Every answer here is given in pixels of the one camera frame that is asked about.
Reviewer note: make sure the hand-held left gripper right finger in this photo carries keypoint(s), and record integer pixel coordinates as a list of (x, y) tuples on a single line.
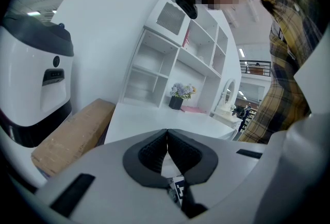
[(227, 166)]

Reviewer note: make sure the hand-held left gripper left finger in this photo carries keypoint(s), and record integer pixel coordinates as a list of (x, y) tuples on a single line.
[(103, 192)]

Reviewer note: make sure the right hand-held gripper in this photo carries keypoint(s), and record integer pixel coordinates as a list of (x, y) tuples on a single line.
[(296, 161)]

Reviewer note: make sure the white dressing table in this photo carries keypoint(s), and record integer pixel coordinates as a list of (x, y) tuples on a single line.
[(227, 117)]

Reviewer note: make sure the brown cardboard box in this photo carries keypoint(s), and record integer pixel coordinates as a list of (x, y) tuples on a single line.
[(77, 135)]

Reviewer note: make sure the flat pink book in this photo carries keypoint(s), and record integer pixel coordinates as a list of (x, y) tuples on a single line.
[(193, 109)]

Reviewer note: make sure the white oval vanity mirror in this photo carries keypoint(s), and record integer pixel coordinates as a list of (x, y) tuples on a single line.
[(229, 91)]

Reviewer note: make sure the person's yellow plaid shirt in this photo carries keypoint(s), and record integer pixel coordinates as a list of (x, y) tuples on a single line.
[(283, 84)]

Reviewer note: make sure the purple flowers in black pot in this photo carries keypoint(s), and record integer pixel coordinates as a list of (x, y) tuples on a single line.
[(180, 94)]

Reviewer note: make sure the black metal railing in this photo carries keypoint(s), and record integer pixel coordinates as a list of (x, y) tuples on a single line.
[(255, 67)]

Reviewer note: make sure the white shelf unit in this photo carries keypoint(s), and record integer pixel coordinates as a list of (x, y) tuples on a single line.
[(180, 63)]

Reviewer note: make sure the white and black robot machine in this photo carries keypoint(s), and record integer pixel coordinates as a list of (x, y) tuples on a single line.
[(31, 84)]

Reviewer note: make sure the upright pink book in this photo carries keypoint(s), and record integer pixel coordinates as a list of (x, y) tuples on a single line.
[(186, 37)]

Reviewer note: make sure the black head-worn camera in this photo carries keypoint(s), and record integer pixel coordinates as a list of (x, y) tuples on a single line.
[(187, 5)]

